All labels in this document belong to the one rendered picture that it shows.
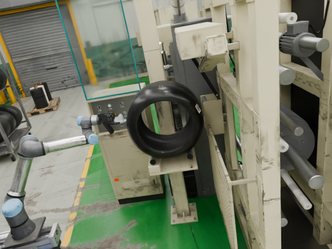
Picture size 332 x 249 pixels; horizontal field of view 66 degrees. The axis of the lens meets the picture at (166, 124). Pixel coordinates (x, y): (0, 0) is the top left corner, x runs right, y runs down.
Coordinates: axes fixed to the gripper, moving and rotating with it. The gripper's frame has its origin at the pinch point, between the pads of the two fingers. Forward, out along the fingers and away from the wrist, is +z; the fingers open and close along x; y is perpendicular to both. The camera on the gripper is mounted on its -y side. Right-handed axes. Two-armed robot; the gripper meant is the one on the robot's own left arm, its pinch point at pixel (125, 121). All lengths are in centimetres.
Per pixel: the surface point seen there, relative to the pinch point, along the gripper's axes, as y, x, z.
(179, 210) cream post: -107, 26, 37
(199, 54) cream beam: 50, -35, 51
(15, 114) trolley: -94, 307, -284
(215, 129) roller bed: -19, 20, 70
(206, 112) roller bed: -3, 20, 62
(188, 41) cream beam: 57, -35, 45
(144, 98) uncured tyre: 19.8, -10.3, 16.7
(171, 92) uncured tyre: 22.9, -9.9, 34.7
